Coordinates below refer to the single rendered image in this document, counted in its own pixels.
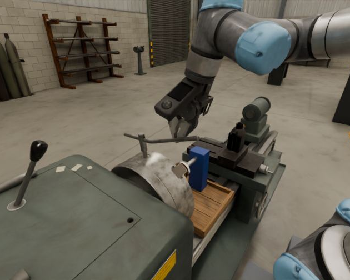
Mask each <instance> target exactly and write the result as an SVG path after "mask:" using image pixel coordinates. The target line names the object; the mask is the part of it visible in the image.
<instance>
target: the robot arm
mask: <svg viewBox="0 0 350 280"><path fill-rule="evenodd" d="M243 2H244V0H203V3H202V7H201V9H200V10H199V17H198V21H197V25H196V29H195V32H194V36H193V39H192V44H191V48H190V51H189V52H188V54H189V55H188V58H187V63H186V69H185V72H184V74H185V76H186V77H184V78H183V79H182V80H181V81H180V82H179V83H178V84H177V85H176V86H175V87H174V88H173V89H172V90H170V91H169V92H168V93H167V94H166V95H165V96H164V97H163V98H162V99H161V100H160V101H159V102H158V103H157V104H156V105H155V106H154V109H155V112H156V113H157V114H158V115H160V116H161V117H163V118H165V119H166V120H168V124H169V128H170V132H171V135H172V138H179V137H187V136H188V135H189V134H190V133H191V132H192V131H193V130H194V129H195V128H196V127H197V126H198V119H199V115H201V114H202V113H203V115H202V116H204V115H206V114H207V113H208V111H209V108H210V106H211V104H212V101H213V99H214V97H213V96H211V95H209V92H210V90H211V87H212V84H213V81H214V79H215V76H216V75H217V73H218V71H219V68H220V66H221V63H222V60H223V56H226V57H228V58H229V59H231V60H232V61H234V62H236V63H237V64H239V66H241V67H242V68H243V69H245V70H247V71H251V72H253V73H255V74H257V75H261V76H262V75H266V74H269V73H271V71H272V70H275V69H277V68H278V67H279V66H280V65H281V64H282V62H303V61H312V60H319V59H333V58H350V8H345V9H341V10H338V11H333V12H329V13H324V14H320V15H316V16H312V17H308V18H303V19H272V18H258V17H255V16H252V15H250V14H246V13H244V12H242V6H243ZM209 97H210V98H209ZM209 103H210V104H209ZM208 104H209V107H208V109H207V106H208ZM206 109H207V110H206ZM179 128H180V131H179V132H178V130H179ZM177 132H178V133H177ZM273 275H274V278H275V280H350V198H348V199H344V200H343V201H341V202H340V204H339V205H338V206H336V211H335V213H334V215H333V216H332V218H331V219H330V220H329V221H328V222H326V223H325V224H324V225H322V226H321V227H319V228H318V229H317V230H315V231H314V232H313V233H311V234H310V235H309V236H308V237H306V238H305V239H304V240H302V241H301V242H299V243H298V244H297V245H295V246H294V247H293V248H291V249H290V250H289V251H288V252H286V253H282V254H281V257H280V258H279V259H277V260H276V261H275V263H274V266H273Z"/></svg>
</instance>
